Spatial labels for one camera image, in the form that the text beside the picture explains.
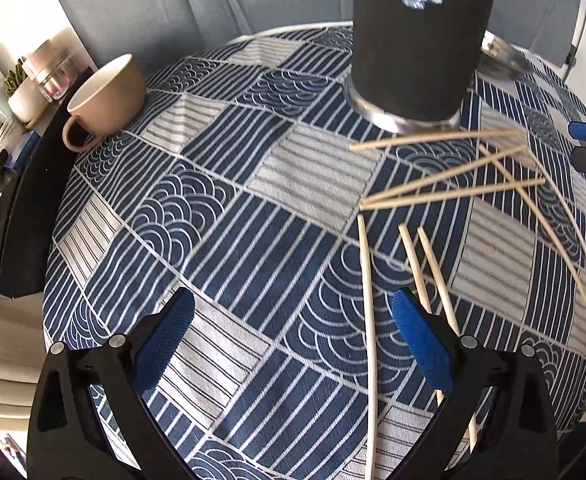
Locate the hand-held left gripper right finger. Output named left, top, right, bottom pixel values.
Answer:
left=392, top=289, right=560, bottom=480

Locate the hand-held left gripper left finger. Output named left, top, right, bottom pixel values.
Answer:
left=27, top=287, right=196, bottom=480

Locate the bunch of wooden chopsticks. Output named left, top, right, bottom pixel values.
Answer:
left=349, top=130, right=586, bottom=480

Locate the black steel tumbler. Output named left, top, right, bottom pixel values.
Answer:
left=345, top=0, right=501, bottom=135

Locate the white metal stand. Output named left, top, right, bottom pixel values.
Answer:
left=562, top=0, right=586, bottom=82

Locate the stainless steel bowl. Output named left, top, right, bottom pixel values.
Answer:
left=480, top=30, right=541, bottom=81

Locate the blue patterned tablecloth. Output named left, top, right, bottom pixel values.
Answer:
left=43, top=22, right=586, bottom=480

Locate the beige curtain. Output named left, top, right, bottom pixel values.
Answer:
left=0, top=300, right=50, bottom=461

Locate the black side cabinet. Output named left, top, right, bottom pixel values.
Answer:
left=0, top=67, right=98, bottom=303

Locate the beige ceramic mug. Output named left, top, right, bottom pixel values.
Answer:
left=62, top=54, right=148, bottom=153

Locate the small plant in white pot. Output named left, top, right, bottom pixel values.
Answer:
left=4, top=59, right=50, bottom=128

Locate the pink glass jar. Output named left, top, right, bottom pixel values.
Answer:
left=23, top=39, right=81, bottom=102

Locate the grey-blue upholstered backrest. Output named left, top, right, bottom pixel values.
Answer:
left=38, top=0, right=586, bottom=56

